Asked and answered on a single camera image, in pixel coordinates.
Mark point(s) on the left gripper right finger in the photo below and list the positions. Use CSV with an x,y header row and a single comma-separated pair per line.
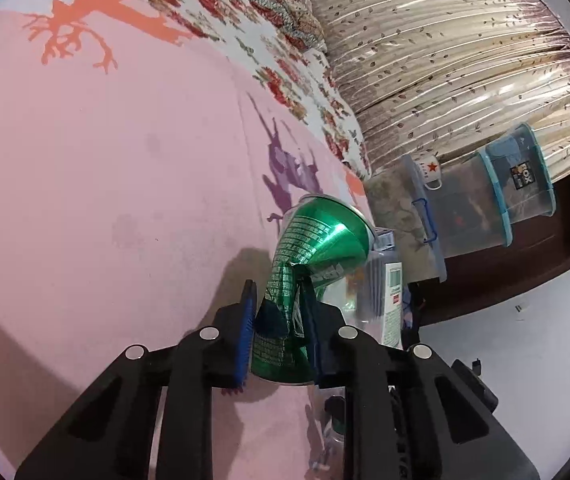
x,y
407,415

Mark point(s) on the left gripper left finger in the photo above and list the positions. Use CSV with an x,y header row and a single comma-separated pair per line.
x,y
151,410

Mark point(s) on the clear plastic bottle green label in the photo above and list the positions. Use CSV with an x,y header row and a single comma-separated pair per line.
x,y
369,299

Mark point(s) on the green aluminium can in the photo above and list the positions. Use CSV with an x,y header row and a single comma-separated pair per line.
x,y
322,240

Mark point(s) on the middle storage box teal lid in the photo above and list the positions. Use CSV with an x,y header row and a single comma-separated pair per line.
x,y
469,210

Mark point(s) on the storage box teal lid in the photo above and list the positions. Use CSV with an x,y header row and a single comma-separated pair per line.
x,y
518,166
469,210

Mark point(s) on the top storage box teal lid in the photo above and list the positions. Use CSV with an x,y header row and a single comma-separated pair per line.
x,y
518,166

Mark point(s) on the white enamel mug red star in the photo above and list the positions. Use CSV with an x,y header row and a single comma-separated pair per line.
x,y
429,171

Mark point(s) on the pink printed bed sheet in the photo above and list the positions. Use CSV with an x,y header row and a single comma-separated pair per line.
x,y
133,161

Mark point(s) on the beige leaf pattern curtain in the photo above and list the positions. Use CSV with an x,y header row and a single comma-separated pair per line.
x,y
447,76

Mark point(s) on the floral white red blanket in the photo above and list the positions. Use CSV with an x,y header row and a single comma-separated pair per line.
x,y
301,81

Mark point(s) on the clear storage box blue handle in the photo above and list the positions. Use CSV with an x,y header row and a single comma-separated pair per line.
x,y
399,203

